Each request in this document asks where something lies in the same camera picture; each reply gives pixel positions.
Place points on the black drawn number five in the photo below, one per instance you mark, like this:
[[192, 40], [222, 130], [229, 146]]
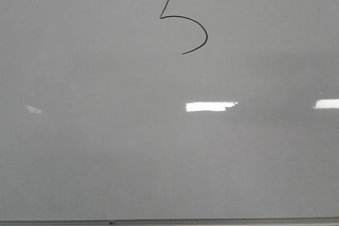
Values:
[[163, 16]]

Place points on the white whiteboard with aluminium frame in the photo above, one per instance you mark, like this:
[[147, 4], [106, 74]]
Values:
[[102, 117]]

